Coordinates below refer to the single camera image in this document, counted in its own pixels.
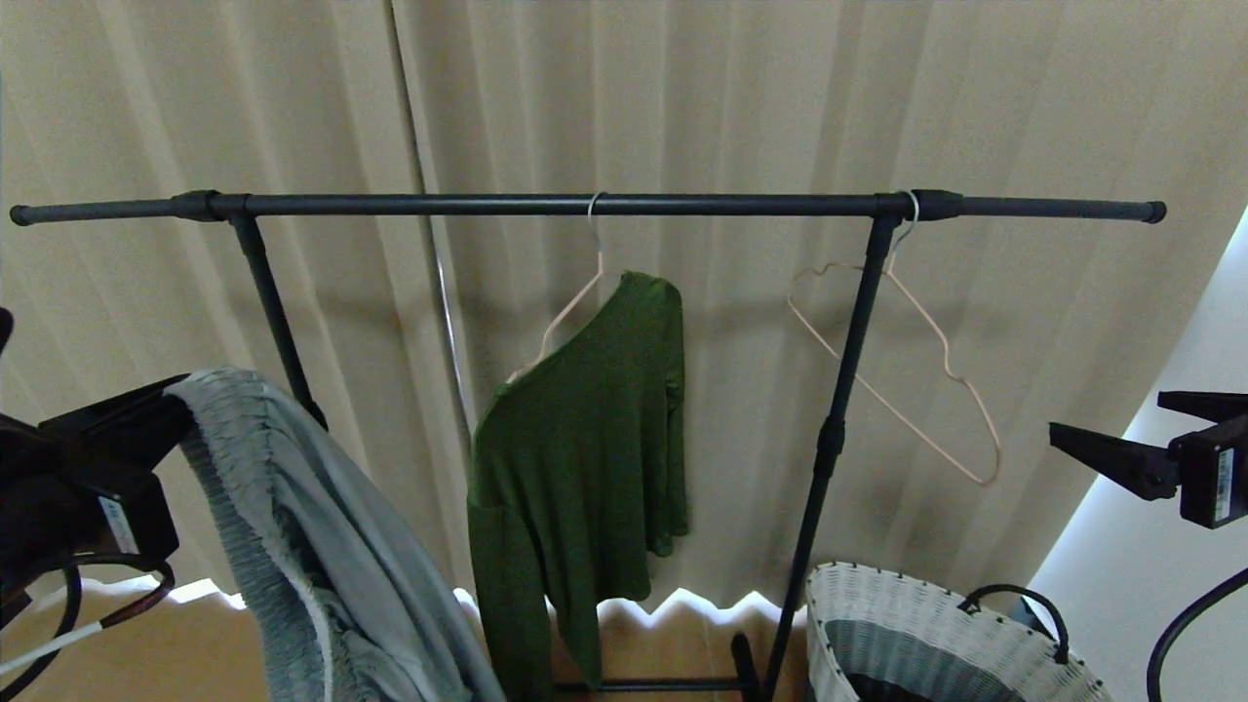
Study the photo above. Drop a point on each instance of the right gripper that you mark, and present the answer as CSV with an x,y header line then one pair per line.
x,y
1204,478

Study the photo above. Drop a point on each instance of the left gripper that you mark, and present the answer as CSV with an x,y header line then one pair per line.
x,y
88,517

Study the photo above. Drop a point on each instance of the pink clothes hanger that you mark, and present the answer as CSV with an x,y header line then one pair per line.
x,y
570,307
994,458

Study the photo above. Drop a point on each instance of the pale grey shorts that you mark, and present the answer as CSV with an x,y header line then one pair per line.
x,y
322,536

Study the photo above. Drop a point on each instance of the green shirt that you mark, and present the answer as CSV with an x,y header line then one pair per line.
x,y
575,439

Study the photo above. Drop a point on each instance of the white laundry basket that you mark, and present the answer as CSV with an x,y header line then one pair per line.
x,y
877,604

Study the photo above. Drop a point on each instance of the black clothes rack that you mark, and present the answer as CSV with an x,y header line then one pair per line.
x,y
487,205

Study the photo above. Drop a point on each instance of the beige curtain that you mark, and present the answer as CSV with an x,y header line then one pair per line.
x,y
682,97

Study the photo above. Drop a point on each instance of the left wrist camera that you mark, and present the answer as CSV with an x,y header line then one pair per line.
x,y
4,331

